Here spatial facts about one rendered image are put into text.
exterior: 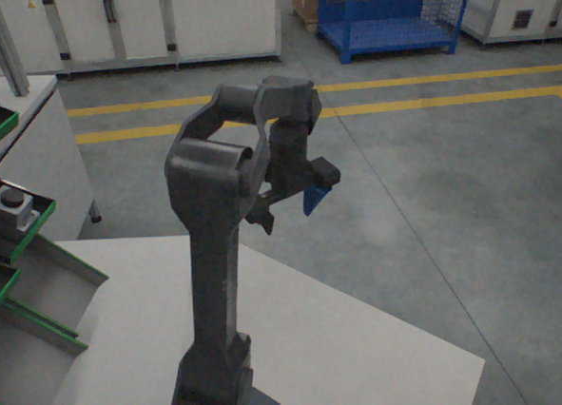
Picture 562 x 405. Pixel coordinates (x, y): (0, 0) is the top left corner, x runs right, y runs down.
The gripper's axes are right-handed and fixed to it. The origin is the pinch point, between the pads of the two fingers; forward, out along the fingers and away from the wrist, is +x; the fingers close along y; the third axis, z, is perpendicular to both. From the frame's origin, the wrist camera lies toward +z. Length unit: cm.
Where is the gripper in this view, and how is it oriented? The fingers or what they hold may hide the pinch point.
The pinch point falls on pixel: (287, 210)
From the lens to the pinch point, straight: 75.4
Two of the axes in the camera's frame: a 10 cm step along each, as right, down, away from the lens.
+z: -5.7, -5.6, 6.0
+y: -8.2, 3.9, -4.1
